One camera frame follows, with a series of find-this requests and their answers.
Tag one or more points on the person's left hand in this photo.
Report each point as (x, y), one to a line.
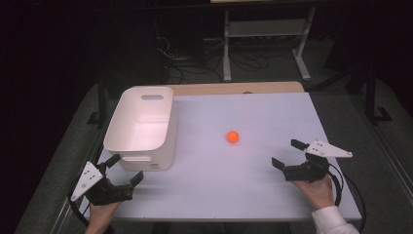
(100, 216)

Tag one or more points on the white plastic bin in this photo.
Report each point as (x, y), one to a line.
(142, 130)

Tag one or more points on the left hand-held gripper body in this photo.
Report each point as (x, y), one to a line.
(108, 192)

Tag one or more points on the white metal stand frame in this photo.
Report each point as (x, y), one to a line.
(266, 28)

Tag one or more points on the black metal stand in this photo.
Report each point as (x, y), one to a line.
(101, 97)
(371, 97)

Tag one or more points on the orange ball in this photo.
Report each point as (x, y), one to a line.
(232, 136)

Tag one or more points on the person's right hand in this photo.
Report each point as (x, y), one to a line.
(318, 193)

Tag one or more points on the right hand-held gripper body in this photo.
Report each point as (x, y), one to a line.
(307, 170)

